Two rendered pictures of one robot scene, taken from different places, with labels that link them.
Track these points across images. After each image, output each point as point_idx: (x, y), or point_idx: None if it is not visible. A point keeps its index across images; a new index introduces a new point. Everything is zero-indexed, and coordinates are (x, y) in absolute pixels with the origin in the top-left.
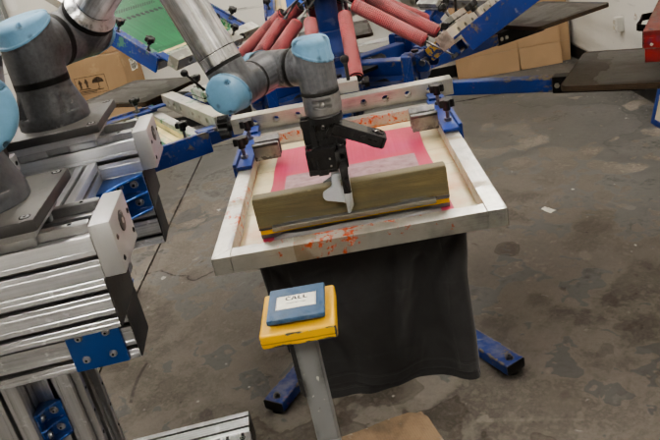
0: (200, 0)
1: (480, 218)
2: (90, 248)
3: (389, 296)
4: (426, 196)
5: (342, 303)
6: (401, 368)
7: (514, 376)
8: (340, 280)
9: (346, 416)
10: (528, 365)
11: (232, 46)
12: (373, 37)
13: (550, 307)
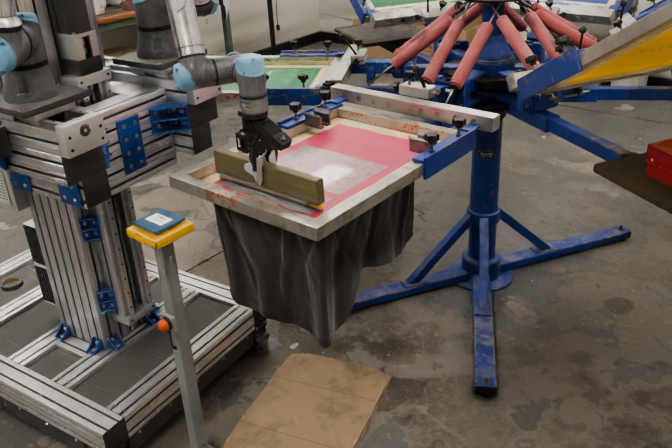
0: (182, 12)
1: (301, 227)
2: (55, 138)
3: (279, 256)
4: (304, 198)
5: (251, 245)
6: (284, 311)
7: (481, 397)
8: (250, 228)
9: (345, 347)
10: (502, 398)
11: (193, 47)
12: None
13: (582, 370)
